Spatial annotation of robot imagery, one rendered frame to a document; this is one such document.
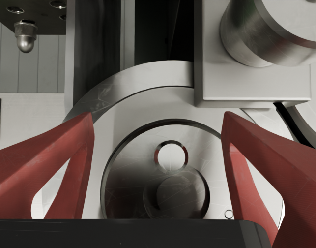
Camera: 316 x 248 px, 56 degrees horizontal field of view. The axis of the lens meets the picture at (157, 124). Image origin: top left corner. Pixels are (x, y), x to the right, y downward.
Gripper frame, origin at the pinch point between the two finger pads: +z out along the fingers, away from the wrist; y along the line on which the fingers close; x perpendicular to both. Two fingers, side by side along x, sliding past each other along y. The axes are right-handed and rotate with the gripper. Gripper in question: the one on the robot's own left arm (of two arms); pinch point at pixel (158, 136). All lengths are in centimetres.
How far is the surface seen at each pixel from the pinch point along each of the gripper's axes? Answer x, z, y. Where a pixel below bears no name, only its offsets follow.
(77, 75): 0.7, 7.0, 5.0
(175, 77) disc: 0.2, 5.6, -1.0
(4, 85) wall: 121, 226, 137
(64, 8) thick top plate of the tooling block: 4.1, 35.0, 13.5
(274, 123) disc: 2.3, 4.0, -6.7
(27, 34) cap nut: 8.9, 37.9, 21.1
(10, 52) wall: 97, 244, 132
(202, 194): 4.1, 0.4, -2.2
